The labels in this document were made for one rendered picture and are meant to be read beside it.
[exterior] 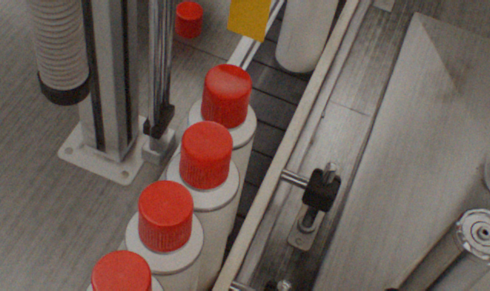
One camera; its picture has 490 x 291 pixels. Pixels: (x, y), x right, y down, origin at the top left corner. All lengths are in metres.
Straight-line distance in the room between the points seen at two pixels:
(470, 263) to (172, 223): 0.20
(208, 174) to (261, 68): 0.33
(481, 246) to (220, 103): 0.19
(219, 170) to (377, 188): 0.28
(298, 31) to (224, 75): 0.25
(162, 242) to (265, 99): 0.34
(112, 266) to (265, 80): 0.40
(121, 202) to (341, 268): 0.23
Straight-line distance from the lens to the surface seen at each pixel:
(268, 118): 0.68
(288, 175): 0.61
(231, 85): 0.44
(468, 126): 0.75
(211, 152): 0.40
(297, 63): 0.71
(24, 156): 0.72
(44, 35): 0.39
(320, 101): 0.71
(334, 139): 0.75
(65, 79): 0.41
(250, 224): 0.57
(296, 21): 0.67
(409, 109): 0.74
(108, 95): 0.61
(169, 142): 0.63
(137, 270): 0.36
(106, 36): 0.55
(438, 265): 0.47
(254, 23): 0.48
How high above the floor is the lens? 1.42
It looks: 55 degrees down
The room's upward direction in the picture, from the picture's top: 12 degrees clockwise
